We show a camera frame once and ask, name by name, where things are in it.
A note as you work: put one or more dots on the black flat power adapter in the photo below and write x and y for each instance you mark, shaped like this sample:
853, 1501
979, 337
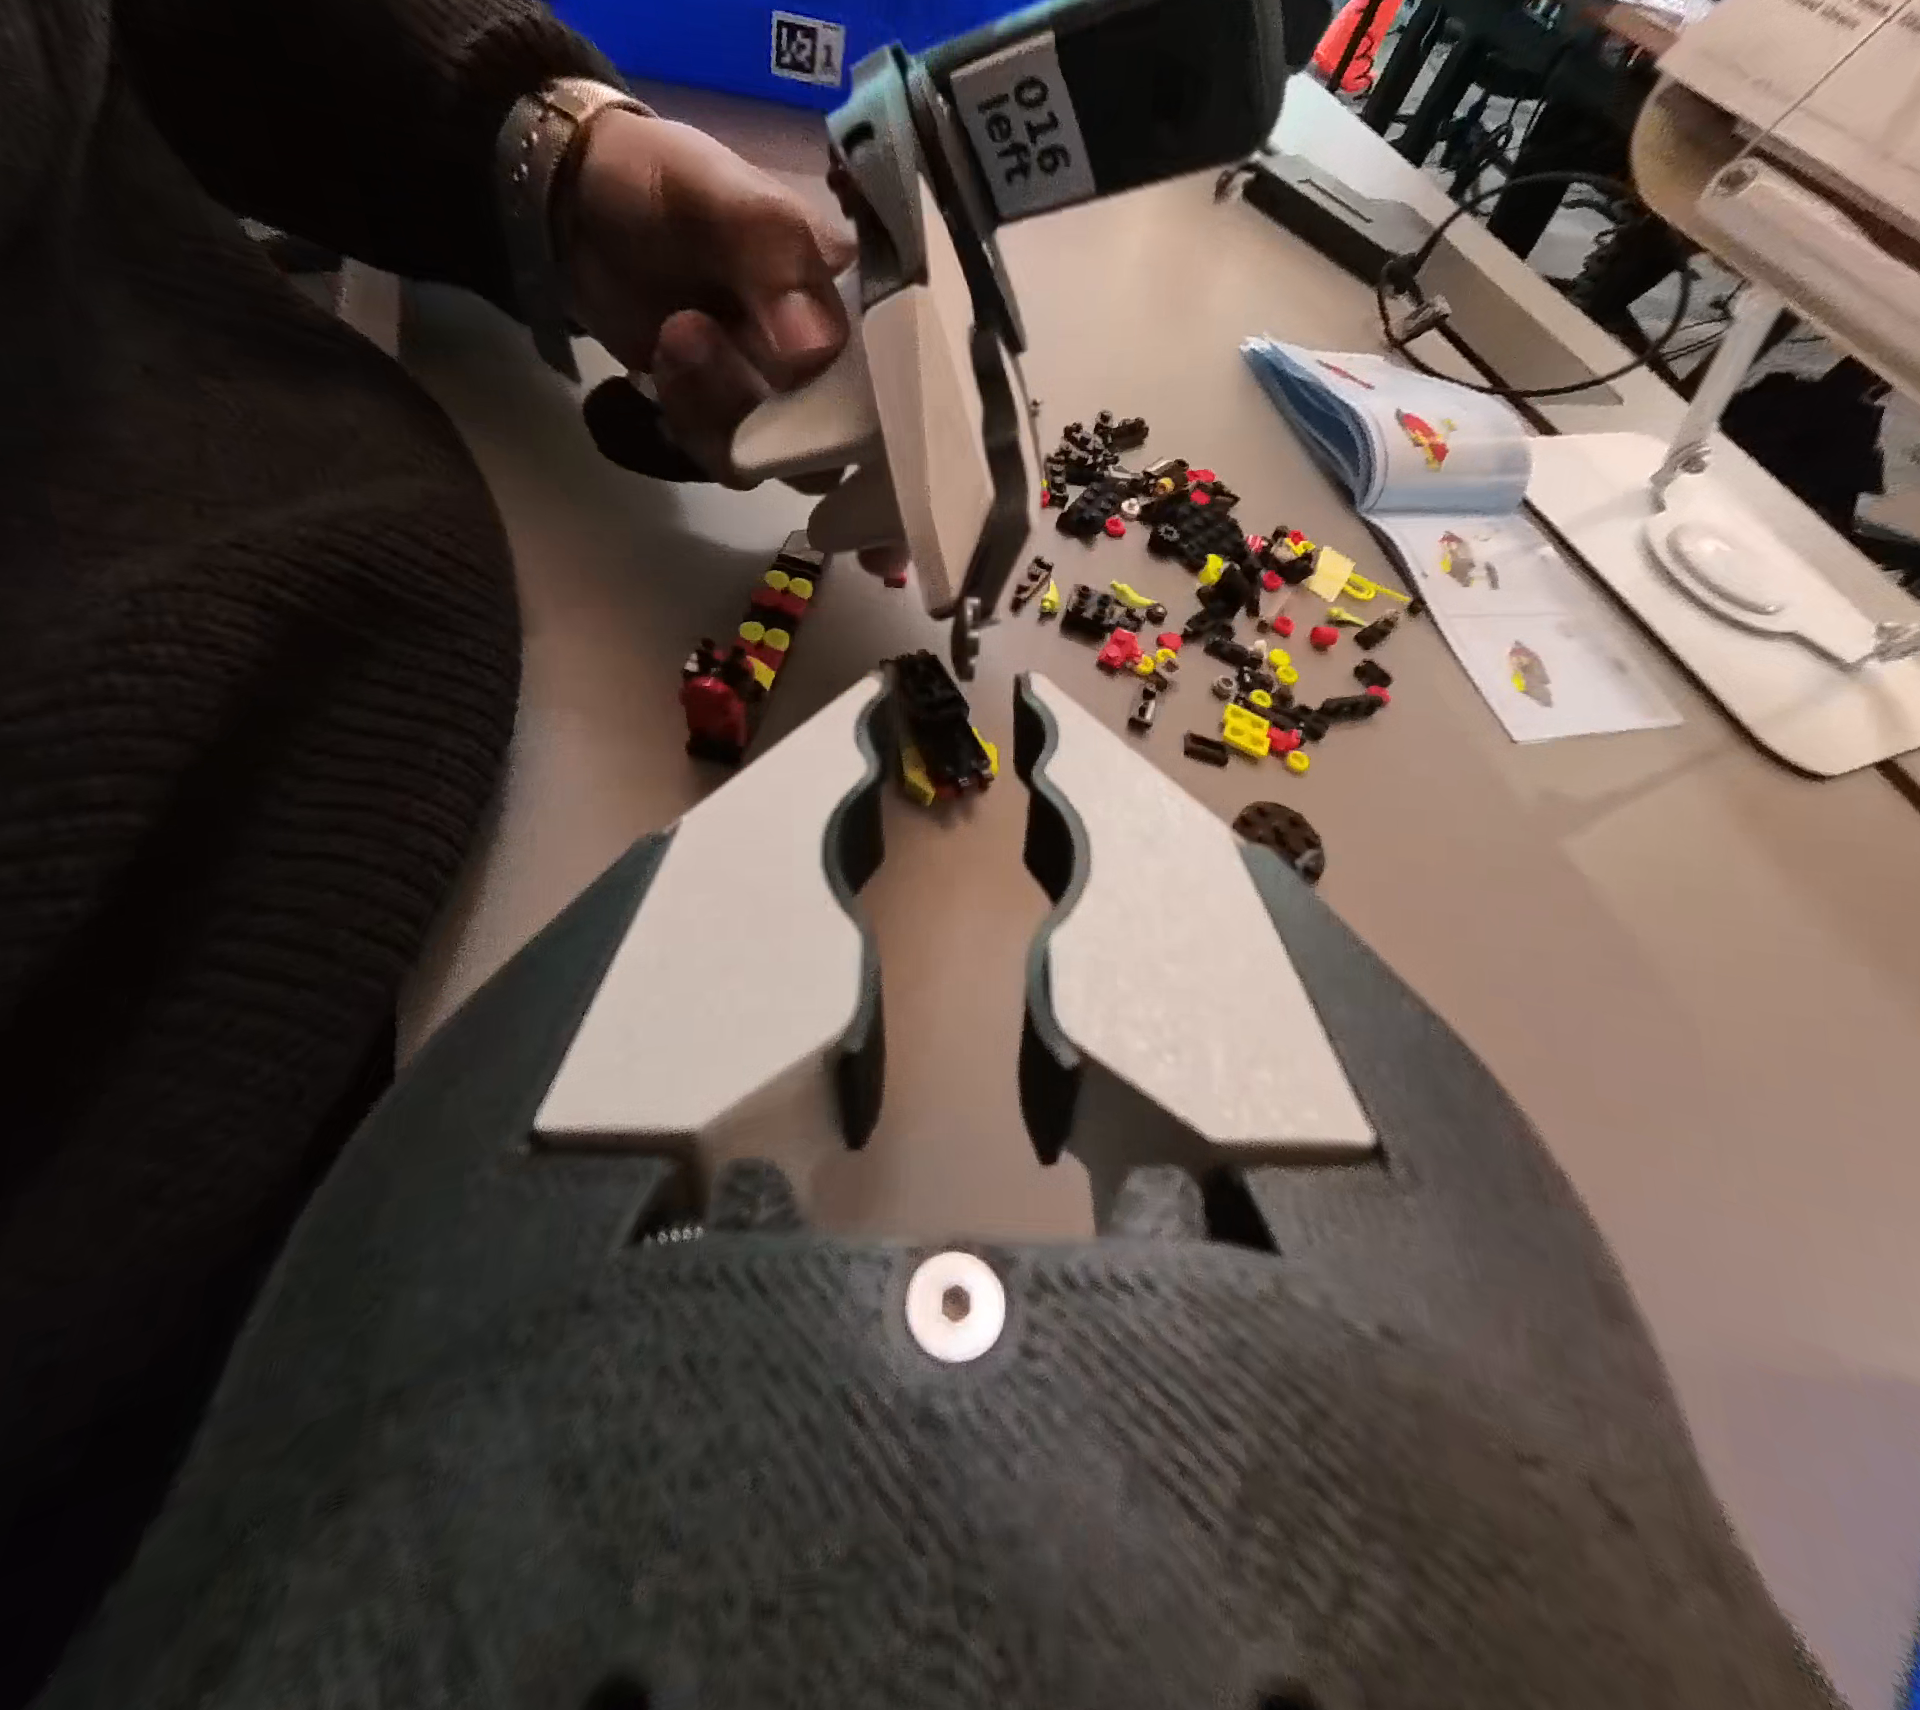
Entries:
1335, 211

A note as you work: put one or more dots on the long red black lego assembly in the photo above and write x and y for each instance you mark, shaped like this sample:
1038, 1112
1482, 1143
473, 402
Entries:
722, 689

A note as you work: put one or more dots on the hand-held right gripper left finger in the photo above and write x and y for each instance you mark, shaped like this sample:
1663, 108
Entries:
705, 975

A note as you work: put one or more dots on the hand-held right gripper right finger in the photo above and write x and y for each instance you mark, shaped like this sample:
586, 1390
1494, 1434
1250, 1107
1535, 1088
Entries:
1185, 975

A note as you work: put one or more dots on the pile of lego pieces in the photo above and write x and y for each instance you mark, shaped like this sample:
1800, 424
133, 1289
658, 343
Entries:
1215, 570

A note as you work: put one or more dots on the yellow black red lego model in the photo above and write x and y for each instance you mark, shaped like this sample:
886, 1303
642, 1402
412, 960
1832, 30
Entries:
937, 727

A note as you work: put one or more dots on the person's left hand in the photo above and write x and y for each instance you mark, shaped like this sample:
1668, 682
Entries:
676, 240

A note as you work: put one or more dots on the black round lego plate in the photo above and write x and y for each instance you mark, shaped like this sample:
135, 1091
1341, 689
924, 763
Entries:
1278, 837

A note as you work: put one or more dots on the person's left forearm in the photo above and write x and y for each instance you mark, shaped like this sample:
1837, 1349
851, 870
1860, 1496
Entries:
375, 15

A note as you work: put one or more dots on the person's black sweater torso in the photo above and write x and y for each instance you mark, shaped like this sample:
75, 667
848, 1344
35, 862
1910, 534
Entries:
182, 765

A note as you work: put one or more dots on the printed paper sheet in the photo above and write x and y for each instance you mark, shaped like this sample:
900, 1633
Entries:
1801, 15

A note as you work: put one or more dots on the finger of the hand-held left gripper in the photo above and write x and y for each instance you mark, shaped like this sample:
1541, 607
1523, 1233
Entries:
937, 449

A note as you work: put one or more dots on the lego instruction booklet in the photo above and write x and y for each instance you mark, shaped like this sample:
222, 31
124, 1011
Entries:
1439, 494

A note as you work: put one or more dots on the wristwatch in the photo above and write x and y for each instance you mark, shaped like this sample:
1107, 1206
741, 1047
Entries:
528, 195

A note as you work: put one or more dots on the orange traffic cone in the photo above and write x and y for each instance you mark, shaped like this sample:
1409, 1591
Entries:
1357, 30

